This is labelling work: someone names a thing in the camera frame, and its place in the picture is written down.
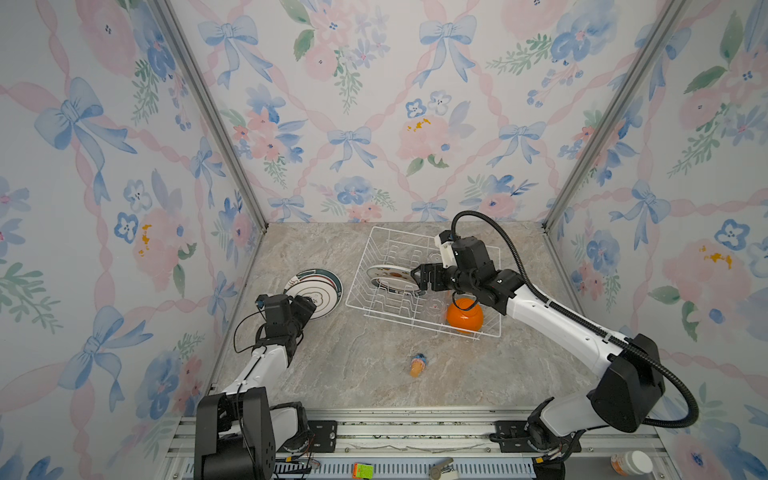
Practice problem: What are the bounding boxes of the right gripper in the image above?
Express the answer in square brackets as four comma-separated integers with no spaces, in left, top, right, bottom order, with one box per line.
[409,264,477,299]

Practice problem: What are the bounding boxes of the plate with fruit pattern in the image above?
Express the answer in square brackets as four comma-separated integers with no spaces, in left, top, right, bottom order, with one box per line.
[366,264,422,294]

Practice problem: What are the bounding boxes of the white plate green red rim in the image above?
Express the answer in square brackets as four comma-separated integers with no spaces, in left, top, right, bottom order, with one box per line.
[283,268,344,307]

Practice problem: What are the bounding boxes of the white wire dish rack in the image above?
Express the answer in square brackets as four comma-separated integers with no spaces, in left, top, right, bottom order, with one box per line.
[346,226,502,340]

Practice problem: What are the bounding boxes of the white plate black flower outline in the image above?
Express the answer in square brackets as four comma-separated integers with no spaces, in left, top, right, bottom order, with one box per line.
[285,280,339,320]

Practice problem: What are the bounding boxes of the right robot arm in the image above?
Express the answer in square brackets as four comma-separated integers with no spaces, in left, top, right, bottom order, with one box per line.
[411,237,665,452]

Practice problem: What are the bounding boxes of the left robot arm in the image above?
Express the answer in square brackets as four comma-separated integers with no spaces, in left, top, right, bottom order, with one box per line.
[193,294,316,479]

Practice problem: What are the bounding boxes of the orange bowl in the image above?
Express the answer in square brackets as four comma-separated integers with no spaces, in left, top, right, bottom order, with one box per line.
[446,297,484,332]

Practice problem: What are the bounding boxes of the small ice cream toy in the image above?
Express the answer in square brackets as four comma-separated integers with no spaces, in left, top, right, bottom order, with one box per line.
[409,353,427,378]

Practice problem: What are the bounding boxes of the rubiks cube toy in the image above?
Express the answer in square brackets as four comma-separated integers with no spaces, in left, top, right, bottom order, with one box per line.
[352,463,375,480]

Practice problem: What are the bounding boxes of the white lidded jar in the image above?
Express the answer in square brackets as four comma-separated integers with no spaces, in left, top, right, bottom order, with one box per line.
[611,450,653,476]

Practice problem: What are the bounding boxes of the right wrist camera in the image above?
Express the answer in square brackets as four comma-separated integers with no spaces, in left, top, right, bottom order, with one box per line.
[434,230,457,268]

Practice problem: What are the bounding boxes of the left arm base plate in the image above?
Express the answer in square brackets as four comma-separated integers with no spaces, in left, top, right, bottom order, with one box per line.
[279,420,338,455]

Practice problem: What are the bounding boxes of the black corrugated cable conduit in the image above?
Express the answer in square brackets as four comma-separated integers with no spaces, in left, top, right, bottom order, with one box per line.
[449,210,701,430]

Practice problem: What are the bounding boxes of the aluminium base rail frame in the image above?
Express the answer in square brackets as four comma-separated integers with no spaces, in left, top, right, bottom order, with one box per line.
[158,407,682,480]

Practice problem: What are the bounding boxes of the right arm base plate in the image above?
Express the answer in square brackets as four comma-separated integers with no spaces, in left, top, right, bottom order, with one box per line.
[489,420,582,455]

